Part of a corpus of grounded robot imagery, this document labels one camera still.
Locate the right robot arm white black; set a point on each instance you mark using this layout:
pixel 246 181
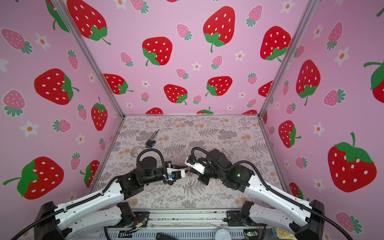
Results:
pixel 306 218

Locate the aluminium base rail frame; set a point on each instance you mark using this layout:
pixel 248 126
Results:
pixel 184 224

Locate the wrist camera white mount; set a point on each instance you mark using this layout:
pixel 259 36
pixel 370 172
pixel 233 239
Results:
pixel 198 168
pixel 176 174

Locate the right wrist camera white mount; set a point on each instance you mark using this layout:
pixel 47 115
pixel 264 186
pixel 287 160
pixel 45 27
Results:
pixel 198 168

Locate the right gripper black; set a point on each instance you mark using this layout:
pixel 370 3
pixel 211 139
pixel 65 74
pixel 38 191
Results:
pixel 202 179

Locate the green circuit board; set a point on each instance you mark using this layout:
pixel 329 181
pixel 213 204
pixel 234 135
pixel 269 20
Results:
pixel 251 235

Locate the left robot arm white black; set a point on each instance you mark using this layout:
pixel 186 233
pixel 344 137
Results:
pixel 104 208

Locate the black device at front edge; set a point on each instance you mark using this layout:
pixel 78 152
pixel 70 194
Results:
pixel 161 236

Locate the white round puck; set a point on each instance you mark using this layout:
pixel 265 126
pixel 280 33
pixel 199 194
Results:
pixel 223 234

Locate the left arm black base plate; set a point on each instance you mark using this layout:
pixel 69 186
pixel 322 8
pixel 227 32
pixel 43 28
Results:
pixel 131 220

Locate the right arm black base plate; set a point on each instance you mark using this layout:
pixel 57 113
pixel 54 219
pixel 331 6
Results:
pixel 239 219

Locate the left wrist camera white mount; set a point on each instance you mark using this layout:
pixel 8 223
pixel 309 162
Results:
pixel 176 174

